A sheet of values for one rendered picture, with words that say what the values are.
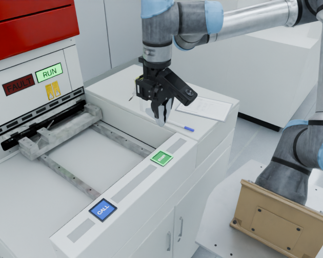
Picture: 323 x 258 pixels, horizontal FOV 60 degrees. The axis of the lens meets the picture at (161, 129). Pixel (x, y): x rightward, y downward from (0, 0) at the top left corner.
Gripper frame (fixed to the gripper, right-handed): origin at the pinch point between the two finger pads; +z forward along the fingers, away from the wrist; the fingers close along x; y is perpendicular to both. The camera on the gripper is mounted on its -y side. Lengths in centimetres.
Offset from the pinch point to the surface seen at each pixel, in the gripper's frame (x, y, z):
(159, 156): 0.2, 1.7, 14.2
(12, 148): 24, 57, 24
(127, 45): -194, 207, 80
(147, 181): 10.6, -2.0, 14.6
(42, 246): 40, 14, 29
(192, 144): -12.3, -3.2, 14.6
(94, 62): -138, 207, 83
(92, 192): 18.5, 16.2, 25.6
